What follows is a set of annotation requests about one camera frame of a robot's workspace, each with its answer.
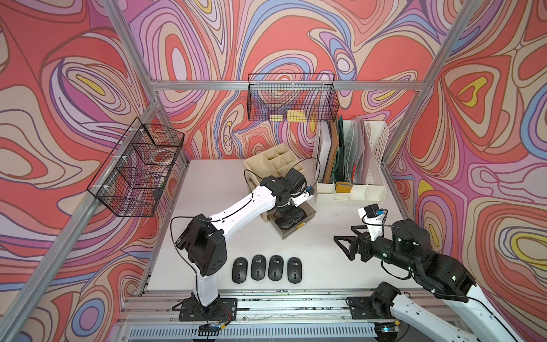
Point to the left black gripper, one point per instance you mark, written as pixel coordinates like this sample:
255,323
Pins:
295,216

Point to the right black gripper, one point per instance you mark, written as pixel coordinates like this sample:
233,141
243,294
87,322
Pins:
363,240

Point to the white file organizer rack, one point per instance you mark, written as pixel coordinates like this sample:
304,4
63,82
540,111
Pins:
365,146

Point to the left black wire basket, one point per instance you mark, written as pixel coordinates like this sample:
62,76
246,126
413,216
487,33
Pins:
142,161

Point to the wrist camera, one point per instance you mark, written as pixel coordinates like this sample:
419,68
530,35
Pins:
373,217
303,196

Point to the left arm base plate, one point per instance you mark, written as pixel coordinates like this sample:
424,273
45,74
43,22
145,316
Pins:
222,310

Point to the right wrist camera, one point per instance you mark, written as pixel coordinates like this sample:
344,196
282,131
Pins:
373,217

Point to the black wireless mouse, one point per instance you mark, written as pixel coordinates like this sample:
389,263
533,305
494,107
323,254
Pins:
239,270
275,270
258,267
294,270

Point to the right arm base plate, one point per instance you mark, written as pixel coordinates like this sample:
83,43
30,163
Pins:
361,308

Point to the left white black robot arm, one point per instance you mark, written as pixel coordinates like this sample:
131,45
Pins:
205,239

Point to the black wire basket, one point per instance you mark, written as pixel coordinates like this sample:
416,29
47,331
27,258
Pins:
142,161
275,93

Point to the grey transparent drawer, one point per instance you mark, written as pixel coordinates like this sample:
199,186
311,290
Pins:
310,214

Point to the yellow sticky notes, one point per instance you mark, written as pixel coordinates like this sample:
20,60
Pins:
292,116

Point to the cream drawer organizer cabinet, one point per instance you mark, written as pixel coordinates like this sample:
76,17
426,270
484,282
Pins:
271,164

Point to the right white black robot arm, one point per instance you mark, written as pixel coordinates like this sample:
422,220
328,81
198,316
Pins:
445,277

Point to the back black wire basket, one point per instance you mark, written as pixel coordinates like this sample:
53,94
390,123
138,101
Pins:
275,93

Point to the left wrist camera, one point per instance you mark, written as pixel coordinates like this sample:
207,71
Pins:
303,196

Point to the aluminium front rail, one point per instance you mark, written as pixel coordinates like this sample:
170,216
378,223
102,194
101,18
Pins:
285,315

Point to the green folder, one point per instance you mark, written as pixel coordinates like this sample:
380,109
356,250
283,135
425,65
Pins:
339,173

